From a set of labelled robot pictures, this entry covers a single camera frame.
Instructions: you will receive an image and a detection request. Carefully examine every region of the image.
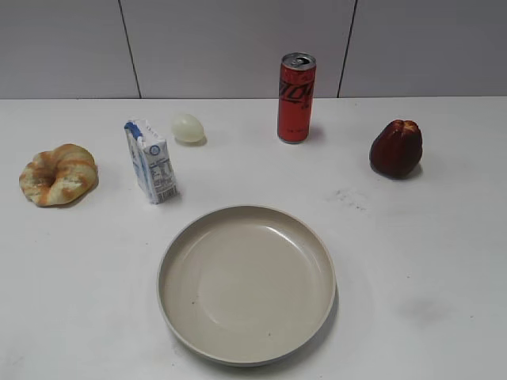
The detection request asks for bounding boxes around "red soda can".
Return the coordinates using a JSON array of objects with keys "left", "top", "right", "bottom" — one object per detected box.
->
[{"left": 277, "top": 52, "right": 317, "bottom": 144}]

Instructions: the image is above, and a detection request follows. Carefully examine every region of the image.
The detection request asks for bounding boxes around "twisted bread ring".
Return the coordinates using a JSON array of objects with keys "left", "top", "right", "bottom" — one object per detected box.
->
[{"left": 18, "top": 143, "right": 98, "bottom": 207}]

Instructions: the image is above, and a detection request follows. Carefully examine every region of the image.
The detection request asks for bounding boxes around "dark red wax apple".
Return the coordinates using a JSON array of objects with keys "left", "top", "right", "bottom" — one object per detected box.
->
[{"left": 369, "top": 120, "right": 423, "bottom": 178}]

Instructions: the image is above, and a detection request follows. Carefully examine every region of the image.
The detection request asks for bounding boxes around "blue white milk carton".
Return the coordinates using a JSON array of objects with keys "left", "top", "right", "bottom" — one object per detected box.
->
[{"left": 124, "top": 120, "right": 178, "bottom": 204}]

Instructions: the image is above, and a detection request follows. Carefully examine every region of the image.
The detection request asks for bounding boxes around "white egg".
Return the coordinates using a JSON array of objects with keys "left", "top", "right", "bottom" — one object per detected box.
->
[{"left": 171, "top": 114, "right": 205, "bottom": 143}]

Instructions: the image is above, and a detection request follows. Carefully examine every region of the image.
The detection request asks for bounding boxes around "beige round plate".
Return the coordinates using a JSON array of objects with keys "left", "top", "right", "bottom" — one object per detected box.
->
[{"left": 157, "top": 205, "right": 337, "bottom": 367}]

